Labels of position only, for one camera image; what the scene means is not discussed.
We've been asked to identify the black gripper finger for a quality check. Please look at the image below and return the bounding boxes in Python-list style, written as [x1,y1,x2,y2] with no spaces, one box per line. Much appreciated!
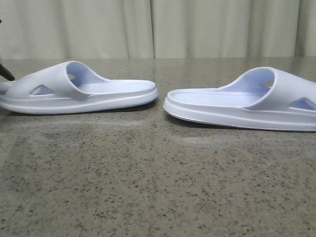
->
[0,64,15,81]

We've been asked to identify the light blue slipper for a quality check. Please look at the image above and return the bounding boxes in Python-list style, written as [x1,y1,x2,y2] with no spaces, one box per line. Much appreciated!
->
[163,67,316,131]
[0,61,158,114]

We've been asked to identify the grey-white pleated curtain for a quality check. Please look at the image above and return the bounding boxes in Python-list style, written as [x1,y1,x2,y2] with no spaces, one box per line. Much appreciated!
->
[0,0,316,59]

